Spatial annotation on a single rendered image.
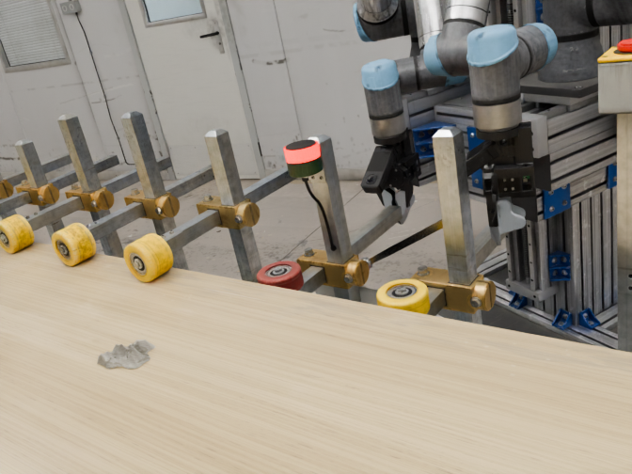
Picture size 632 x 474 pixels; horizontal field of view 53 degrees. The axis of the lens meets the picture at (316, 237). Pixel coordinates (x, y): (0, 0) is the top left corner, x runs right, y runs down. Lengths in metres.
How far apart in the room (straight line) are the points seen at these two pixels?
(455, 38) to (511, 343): 0.56
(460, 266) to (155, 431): 0.53
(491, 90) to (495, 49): 0.06
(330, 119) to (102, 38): 2.01
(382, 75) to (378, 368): 0.69
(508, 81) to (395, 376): 0.49
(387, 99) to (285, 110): 3.13
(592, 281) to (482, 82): 1.19
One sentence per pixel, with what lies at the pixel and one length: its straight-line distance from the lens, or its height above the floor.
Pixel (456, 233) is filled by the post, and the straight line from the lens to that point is 1.04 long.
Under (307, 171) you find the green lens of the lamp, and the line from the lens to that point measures 1.08.
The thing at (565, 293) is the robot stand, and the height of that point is 0.33.
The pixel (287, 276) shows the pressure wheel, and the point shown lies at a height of 0.91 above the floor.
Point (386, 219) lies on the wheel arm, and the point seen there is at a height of 0.86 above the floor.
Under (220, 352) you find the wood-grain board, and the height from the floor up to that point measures 0.90.
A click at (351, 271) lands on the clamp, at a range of 1.19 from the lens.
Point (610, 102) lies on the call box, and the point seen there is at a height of 1.17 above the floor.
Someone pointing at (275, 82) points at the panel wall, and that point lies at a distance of 4.45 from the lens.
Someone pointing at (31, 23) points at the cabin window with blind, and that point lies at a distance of 6.04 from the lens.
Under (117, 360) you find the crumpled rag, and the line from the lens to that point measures 1.01.
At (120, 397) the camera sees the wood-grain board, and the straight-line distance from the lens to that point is 0.94.
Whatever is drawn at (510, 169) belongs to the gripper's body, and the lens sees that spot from 1.08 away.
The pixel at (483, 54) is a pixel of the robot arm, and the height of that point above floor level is 1.22.
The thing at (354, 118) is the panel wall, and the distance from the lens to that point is 4.22.
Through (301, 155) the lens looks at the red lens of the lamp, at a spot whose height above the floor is 1.10.
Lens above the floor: 1.39
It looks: 23 degrees down
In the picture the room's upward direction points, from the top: 12 degrees counter-clockwise
